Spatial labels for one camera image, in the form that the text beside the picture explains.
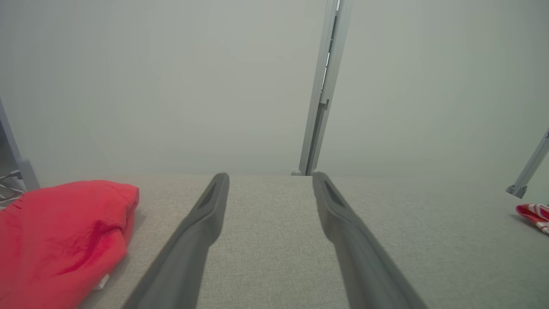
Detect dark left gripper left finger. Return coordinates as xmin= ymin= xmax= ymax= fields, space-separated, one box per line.
xmin=122 ymin=173 xmax=230 ymax=309

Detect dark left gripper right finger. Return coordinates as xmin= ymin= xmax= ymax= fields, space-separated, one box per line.
xmin=312 ymin=172 xmax=429 ymax=309

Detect red shorts with white stripe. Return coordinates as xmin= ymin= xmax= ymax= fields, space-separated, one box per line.
xmin=0 ymin=180 xmax=140 ymax=309

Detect red white jersey shirt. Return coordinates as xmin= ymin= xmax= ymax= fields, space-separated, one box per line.
xmin=516 ymin=203 xmax=549 ymax=235

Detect grey wheeled stand leg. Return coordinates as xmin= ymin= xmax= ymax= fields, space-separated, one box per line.
xmin=0 ymin=99 xmax=41 ymax=192

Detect slanted grey metal strut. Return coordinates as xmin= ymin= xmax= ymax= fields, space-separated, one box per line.
xmin=506 ymin=129 xmax=549 ymax=199

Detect white cable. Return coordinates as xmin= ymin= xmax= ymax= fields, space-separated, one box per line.
xmin=0 ymin=171 xmax=23 ymax=207

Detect grey metal partition post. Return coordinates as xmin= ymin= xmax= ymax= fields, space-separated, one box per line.
xmin=291 ymin=0 xmax=355 ymax=176

